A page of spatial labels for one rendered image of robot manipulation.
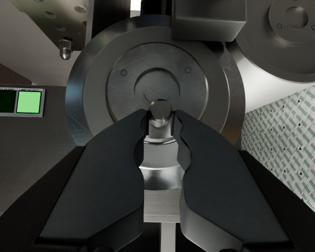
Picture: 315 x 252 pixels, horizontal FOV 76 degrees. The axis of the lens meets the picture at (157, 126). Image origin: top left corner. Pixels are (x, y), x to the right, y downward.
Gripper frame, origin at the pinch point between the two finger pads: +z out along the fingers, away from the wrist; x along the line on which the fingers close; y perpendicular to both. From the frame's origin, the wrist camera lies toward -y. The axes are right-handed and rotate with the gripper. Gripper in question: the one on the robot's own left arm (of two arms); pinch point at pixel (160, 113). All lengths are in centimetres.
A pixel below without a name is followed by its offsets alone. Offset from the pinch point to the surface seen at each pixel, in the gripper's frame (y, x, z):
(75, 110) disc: 2.0, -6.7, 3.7
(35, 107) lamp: 17.3, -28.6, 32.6
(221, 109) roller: 1.3, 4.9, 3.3
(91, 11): -4.6, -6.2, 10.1
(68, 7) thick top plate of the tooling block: -3.7, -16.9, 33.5
